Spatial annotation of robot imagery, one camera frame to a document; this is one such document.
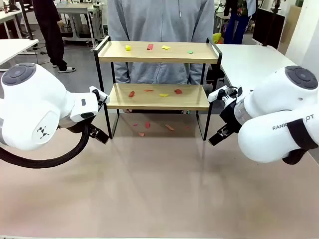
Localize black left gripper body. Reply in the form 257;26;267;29
59;119;94;134

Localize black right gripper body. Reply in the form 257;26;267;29
219;99;244;130

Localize short wooden shelf board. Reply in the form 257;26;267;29
106;83;210;110

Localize two-tier wooden shelf rack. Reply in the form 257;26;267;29
94;35;223;141

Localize long wooden shelf board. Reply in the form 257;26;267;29
98;41;219;64

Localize black flat bar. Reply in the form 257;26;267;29
132;109;184;115

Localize person in blue trousers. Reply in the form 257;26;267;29
223;0;257;45

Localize person in black clothes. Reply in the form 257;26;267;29
32;0;77;74

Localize brown cardboard sheet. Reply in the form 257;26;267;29
284;4;304;54

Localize black metal stand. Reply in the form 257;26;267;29
19;0;35;41

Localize person in grey hoodie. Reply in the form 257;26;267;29
107;0;215;85

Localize grey workshop table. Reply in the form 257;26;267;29
56;2;105;48

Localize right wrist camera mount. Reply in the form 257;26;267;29
208;85;239;103

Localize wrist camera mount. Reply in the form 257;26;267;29
89;85;111;107
208;85;239;103

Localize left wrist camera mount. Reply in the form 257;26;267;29
89;85;111;107

